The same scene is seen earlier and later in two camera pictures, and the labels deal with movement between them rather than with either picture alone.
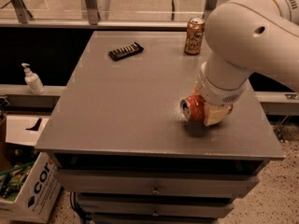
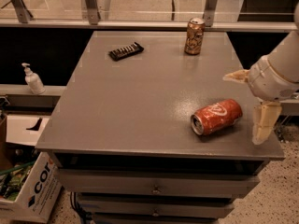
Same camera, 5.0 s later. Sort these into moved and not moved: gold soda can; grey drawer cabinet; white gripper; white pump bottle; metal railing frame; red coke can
Moved: white gripper; red coke can
Not moved: gold soda can; grey drawer cabinet; white pump bottle; metal railing frame
